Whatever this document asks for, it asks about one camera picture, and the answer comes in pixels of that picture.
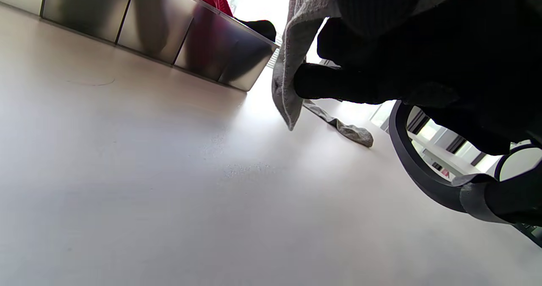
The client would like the person's right hand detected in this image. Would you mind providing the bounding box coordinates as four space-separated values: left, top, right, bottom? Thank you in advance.
294 0 542 156

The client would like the clear plastic divided organizer box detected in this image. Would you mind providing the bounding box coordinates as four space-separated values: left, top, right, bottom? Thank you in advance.
0 0 280 92

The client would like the pink sock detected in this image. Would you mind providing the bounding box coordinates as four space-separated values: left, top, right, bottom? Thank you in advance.
199 0 234 17

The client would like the person's left hand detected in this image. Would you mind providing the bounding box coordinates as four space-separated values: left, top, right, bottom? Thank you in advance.
335 0 424 36

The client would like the grey sock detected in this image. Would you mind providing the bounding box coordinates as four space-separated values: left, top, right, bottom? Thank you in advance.
271 0 473 132
303 100 374 147

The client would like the black sock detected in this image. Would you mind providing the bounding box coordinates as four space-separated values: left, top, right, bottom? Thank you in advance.
235 19 277 43

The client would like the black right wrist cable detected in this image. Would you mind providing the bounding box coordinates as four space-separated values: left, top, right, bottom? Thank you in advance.
389 100 513 224

